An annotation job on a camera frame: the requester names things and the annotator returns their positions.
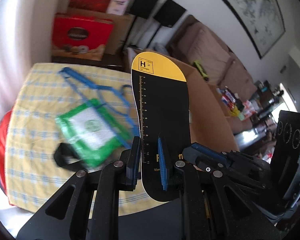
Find green black tool case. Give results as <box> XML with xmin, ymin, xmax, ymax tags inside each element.
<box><xmin>192</xmin><ymin>60</ymin><xmax>209</xmax><ymax>82</ymax></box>

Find green white desiccant packet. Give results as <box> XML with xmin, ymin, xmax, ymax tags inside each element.
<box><xmin>55</xmin><ymin>99</ymin><xmax>132</xmax><ymax>167</ymax></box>

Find yellow blue checkered cloth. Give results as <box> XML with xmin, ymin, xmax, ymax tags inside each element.
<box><xmin>5</xmin><ymin>63</ymin><xmax>164</xmax><ymax>216</ymax></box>

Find red cookie gift box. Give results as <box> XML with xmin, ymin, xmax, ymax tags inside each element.
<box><xmin>51</xmin><ymin>14</ymin><xmax>114</xmax><ymax>61</ymax></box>

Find red plastic bag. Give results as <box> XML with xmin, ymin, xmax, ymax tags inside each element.
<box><xmin>0</xmin><ymin>110</ymin><xmax>12</xmax><ymax>195</ymax></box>

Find large open cardboard box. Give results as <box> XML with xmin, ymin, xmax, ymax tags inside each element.
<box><xmin>127</xmin><ymin>48</ymin><xmax>240</xmax><ymax>152</ymax></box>

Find black strap with clip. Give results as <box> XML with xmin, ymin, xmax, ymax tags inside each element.
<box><xmin>53</xmin><ymin>142</ymin><xmax>84</xmax><ymax>172</ymax></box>

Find black speaker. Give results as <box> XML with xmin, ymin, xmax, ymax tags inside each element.
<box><xmin>128</xmin><ymin>0</ymin><xmax>158</xmax><ymax>20</ymax></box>
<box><xmin>153</xmin><ymin>0</ymin><xmax>186</xmax><ymax>28</ymax></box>

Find right black speaker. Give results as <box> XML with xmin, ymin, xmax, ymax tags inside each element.
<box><xmin>153</xmin><ymin>0</ymin><xmax>186</xmax><ymax>28</ymax></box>

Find brown sofa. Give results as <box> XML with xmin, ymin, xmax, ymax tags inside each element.
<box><xmin>166</xmin><ymin>15</ymin><xmax>257</xmax><ymax>134</ymax></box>

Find white sheer curtain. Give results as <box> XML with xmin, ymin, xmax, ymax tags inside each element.
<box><xmin>0</xmin><ymin>0</ymin><xmax>58</xmax><ymax>120</ymax></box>

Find framed map painting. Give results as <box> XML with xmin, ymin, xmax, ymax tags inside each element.
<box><xmin>222</xmin><ymin>0</ymin><xmax>286</xmax><ymax>59</ymax></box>

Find small box of snacks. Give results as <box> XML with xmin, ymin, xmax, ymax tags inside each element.
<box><xmin>208</xmin><ymin>84</ymin><xmax>240</xmax><ymax>117</ymax></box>

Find left black speaker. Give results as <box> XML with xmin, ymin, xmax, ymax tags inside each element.
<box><xmin>128</xmin><ymin>0</ymin><xmax>158</xmax><ymax>20</ymax></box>

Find pink white paper bag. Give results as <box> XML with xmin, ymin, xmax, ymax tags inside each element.
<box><xmin>106</xmin><ymin>0</ymin><xmax>130</xmax><ymax>16</ymax></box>

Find blue plastic clothes hanger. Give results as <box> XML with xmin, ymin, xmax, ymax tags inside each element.
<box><xmin>58</xmin><ymin>67</ymin><xmax>139</xmax><ymax>137</ymax></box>

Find brown cardboard box behind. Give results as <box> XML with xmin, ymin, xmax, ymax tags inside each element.
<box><xmin>67</xmin><ymin>8</ymin><xmax>133</xmax><ymax>55</ymax></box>

